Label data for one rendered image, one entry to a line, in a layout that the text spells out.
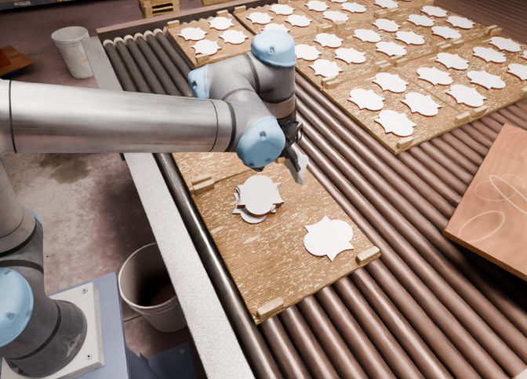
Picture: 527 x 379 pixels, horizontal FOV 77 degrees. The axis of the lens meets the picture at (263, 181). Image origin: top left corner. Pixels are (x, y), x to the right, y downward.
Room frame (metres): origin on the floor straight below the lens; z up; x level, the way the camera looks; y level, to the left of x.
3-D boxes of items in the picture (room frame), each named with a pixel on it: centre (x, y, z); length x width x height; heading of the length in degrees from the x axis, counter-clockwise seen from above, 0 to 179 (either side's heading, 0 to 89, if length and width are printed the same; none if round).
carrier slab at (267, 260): (0.50, -0.04, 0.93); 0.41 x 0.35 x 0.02; 28
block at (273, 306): (0.27, -0.01, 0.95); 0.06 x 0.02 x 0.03; 118
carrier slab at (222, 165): (0.87, 0.15, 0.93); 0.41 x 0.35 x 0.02; 27
